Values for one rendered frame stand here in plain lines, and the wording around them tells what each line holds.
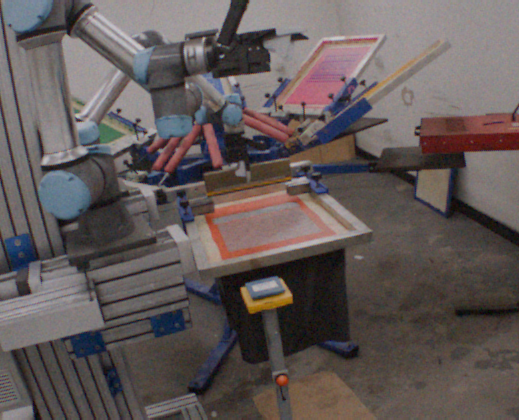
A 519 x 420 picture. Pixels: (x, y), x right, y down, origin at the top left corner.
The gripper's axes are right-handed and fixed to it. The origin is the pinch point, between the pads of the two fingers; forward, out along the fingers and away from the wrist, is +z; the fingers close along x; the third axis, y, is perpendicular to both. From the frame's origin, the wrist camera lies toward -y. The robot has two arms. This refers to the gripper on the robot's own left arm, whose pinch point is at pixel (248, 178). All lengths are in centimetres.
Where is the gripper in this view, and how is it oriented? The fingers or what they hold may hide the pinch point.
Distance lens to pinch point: 232.1
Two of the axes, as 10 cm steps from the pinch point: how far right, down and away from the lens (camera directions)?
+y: -9.7, 2.0, -1.5
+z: 1.4, 9.4, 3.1
